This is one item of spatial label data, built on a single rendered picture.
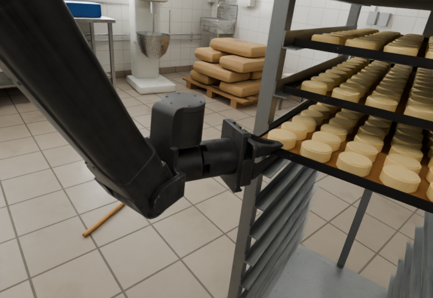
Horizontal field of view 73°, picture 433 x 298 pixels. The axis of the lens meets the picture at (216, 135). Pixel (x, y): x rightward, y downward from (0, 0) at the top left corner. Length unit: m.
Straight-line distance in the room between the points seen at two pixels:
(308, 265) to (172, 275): 0.63
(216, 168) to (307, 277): 1.08
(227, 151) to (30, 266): 1.40
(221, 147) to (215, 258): 1.22
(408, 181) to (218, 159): 0.27
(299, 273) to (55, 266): 1.12
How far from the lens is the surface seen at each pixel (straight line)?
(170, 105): 0.36
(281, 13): 0.56
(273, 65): 0.57
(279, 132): 0.53
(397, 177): 0.49
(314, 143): 0.52
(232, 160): 0.43
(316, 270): 1.49
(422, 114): 0.58
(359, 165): 0.49
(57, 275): 1.63
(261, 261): 0.96
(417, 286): 1.11
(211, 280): 1.53
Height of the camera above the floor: 1.20
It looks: 25 degrees down
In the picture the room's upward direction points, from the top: 6 degrees clockwise
